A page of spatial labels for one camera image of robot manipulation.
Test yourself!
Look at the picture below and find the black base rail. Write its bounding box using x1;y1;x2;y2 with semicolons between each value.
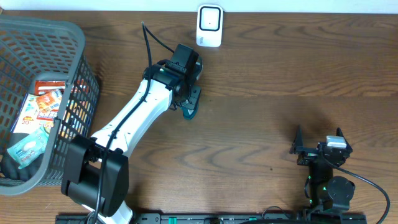
55;213;367;224

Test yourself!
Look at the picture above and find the white barcode scanner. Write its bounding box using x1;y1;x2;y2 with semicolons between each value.
196;4;224;47

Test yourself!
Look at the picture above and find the red snack packet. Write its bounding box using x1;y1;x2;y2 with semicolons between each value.
34;80;66;95

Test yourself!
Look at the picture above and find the teal wet wipes packet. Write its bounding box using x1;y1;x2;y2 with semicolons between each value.
7;126;49;169

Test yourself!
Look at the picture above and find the teal mouthwash bottle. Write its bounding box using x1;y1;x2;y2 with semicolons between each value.
182;105;198;120

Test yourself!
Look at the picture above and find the large white snack bag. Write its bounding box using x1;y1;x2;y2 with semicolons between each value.
11;93;60;134

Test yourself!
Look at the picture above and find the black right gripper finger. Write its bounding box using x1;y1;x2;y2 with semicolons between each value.
289;126;303;154
336;128;349;146

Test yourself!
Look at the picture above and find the dark grey plastic basket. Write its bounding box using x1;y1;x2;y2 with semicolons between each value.
1;16;100;196

